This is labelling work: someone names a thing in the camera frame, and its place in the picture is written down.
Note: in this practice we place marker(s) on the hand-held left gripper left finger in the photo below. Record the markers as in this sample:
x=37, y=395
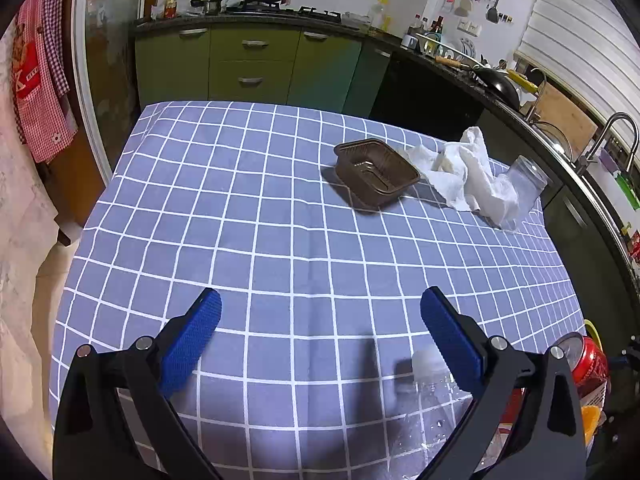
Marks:
x=192, y=340

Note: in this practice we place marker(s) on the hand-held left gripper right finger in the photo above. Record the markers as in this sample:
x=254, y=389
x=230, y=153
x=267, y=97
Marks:
x=452, y=345

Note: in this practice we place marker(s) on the clear plastic bottle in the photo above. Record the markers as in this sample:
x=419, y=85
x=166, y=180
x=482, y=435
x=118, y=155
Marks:
x=430, y=410

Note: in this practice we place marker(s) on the red soda can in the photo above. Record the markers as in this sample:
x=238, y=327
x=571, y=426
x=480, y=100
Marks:
x=587, y=365

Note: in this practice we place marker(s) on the yellow rimmed dark bin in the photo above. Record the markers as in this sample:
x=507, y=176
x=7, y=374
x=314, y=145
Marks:
x=593, y=329

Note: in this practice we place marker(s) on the orange snack packet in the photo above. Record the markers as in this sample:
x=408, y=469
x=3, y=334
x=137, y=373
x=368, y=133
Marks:
x=591, y=420

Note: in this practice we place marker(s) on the blue checked tablecloth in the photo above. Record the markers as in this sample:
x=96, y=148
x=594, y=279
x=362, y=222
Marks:
x=250, y=210

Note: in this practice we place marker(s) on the white crumpled cloth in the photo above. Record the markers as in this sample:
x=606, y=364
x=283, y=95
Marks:
x=470, y=175

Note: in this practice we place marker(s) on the dark green sink cabinet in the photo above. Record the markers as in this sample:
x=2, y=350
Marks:
x=575, y=220

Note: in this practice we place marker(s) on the brown plastic tray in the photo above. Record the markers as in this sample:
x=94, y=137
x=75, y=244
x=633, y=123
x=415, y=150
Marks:
x=380, y=180

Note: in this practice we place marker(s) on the clear plastic cup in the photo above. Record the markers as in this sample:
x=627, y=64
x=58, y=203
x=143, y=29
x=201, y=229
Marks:
x=527, y=180

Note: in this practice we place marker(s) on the green scrubbing cloth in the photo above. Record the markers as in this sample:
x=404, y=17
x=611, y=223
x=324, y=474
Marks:
x=629, y=190

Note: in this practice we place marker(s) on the purple sponge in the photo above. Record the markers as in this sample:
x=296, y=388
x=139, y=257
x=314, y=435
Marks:
x=607, y=160

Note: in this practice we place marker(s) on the wooden cutting board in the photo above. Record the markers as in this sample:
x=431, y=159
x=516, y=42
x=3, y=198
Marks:
x=565, y=115

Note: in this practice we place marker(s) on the metal kitchen faucet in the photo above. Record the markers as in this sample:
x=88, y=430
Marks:
x=612, y=127

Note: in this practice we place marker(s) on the light green kitchen cabinet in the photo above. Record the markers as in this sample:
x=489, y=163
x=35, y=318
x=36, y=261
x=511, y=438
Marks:
x=170, y=70

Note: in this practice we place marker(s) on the frosted glass door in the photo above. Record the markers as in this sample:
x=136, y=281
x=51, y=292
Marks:
x=107, y=60

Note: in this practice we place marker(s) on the red checked apron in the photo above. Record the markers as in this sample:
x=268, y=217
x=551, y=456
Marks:
x=42, y=85

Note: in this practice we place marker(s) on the red jar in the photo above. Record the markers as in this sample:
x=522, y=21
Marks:
x=171, y=9

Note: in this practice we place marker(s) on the small metal pot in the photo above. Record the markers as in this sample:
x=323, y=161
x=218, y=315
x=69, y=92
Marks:
x=211, y=6

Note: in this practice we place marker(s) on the black hanging spatula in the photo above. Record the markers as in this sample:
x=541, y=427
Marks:
x=492, y=12

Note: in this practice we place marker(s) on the yellow capped plastic bottle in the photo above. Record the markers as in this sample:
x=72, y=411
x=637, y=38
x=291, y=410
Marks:
x=382, y=16

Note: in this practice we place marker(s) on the white window blinds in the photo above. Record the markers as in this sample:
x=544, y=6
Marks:
x=575, y=25

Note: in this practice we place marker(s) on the gas stove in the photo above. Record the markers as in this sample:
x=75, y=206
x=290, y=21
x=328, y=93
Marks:
x=280, y=8

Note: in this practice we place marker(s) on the white wall socket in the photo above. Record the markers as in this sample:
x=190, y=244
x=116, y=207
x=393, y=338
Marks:
x=469, y=27

